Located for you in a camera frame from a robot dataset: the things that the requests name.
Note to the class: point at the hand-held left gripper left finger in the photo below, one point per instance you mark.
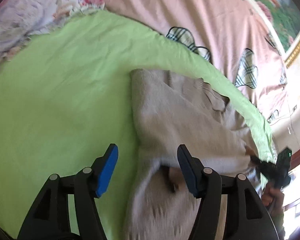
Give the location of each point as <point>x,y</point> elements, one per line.
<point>107,170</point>

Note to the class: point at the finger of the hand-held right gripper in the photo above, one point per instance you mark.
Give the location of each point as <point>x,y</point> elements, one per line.
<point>257,162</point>

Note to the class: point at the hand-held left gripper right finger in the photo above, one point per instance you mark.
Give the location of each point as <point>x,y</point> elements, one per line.
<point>187,172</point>

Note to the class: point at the beige knit sweater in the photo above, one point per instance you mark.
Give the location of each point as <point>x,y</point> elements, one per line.
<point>177,120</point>

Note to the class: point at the person's right forearm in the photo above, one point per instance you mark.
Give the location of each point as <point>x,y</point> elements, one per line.
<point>278,220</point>

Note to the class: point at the person's right hand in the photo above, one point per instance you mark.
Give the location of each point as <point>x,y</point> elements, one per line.
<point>268,197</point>

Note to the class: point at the light green bed sheet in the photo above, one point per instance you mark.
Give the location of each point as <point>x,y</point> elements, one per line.
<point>52,92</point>

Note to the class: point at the gold framed flower painting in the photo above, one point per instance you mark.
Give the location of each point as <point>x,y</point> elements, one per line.
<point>285,17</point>

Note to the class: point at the pink quilt with plaid hearts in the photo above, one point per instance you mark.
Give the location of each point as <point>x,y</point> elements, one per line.
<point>202,10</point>

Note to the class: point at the purple floral ruffled pillow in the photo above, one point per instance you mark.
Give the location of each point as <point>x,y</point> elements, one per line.
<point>27,12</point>

